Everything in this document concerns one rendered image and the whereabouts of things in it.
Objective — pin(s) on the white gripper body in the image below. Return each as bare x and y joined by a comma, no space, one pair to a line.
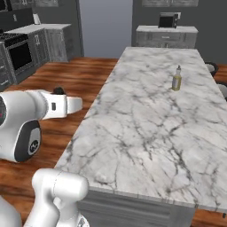
74,105

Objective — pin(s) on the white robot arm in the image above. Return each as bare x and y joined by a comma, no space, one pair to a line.
17,124

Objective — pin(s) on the grey corner cabinet run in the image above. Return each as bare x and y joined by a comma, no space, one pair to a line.
47,41

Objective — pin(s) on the grey cabinet beside oven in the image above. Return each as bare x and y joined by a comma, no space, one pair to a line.
5,69

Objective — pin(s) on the yellow oil bottle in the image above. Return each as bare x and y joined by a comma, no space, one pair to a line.
177,80

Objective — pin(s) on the grey base cabinet run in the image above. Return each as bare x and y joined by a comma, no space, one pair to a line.
167,37

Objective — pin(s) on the grey island cabinet base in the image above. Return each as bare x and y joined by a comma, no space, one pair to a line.
133,209

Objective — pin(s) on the black dining stool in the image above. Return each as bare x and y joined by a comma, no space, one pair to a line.
212,67

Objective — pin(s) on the grey dining stool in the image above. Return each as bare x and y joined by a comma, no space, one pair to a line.
223,90

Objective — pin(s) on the black oven range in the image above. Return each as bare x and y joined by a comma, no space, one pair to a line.
17,54

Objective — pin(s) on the white paper towel roll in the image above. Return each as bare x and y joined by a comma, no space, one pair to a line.
36,18

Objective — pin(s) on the black microwave oven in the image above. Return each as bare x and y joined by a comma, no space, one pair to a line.
168,20

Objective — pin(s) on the dark wall cabinets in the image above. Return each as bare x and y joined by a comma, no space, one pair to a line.
29,3

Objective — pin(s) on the grey wall cabinets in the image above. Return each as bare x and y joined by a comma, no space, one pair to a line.
170,3

